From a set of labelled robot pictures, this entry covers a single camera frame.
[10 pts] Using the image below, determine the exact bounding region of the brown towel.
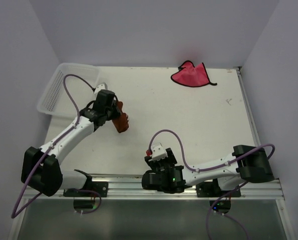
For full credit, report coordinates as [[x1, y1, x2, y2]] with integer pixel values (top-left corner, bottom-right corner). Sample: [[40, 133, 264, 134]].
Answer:
[[112, 101, 129, 133]]

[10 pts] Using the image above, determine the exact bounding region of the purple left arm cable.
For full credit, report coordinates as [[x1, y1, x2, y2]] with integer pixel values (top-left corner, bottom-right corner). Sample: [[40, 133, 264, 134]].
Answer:
[[11, 74, 96, 220]]

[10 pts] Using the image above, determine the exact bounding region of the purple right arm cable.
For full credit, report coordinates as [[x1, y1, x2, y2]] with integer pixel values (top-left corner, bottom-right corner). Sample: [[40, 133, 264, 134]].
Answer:
[[148, 129, 275, 240]]

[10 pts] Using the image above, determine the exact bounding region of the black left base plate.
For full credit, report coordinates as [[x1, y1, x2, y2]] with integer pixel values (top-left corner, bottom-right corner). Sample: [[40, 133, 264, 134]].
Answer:
[[63, 181, 109, 198]]

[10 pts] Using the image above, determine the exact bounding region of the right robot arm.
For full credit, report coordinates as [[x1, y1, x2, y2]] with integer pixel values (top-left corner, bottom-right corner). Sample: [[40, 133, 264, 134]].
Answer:
[[141, 143, 275, 196]]

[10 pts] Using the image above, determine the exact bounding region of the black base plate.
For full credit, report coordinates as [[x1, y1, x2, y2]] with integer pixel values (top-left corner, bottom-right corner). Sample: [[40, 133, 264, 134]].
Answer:
[[195, 181, 230, 198], [63, 181, 109, 198]]

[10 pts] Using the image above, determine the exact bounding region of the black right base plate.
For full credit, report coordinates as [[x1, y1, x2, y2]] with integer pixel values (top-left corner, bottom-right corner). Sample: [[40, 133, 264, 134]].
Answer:
[[195, 181, 230, 198]]

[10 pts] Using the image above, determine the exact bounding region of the white plastic basket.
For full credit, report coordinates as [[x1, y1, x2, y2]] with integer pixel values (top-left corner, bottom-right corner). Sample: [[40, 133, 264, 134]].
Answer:
[[37, 63, 100, 119]]

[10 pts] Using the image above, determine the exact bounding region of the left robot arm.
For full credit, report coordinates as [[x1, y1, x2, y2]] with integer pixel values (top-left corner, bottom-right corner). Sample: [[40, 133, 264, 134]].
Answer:
[[21, 89, 122, 197]]

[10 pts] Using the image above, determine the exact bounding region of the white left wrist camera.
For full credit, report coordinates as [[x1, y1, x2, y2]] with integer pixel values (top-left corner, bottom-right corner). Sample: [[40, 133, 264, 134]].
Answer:
[[93, 82, 108, 95]]

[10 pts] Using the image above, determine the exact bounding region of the pink towel black trim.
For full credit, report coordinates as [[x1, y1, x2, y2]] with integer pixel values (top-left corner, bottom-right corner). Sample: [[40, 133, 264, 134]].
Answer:
[[170, 60, 217, 88]]

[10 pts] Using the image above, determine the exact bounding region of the aluminium mounting rail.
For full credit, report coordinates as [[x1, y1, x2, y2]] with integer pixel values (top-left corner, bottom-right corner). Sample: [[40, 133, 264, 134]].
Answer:
[[20, 174, 284, 200]]

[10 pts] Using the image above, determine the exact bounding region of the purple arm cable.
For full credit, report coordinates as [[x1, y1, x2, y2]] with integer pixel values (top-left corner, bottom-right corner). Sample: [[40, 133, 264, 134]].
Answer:
[[148, 129, 275, 240], [11, 74, 96, 220]]

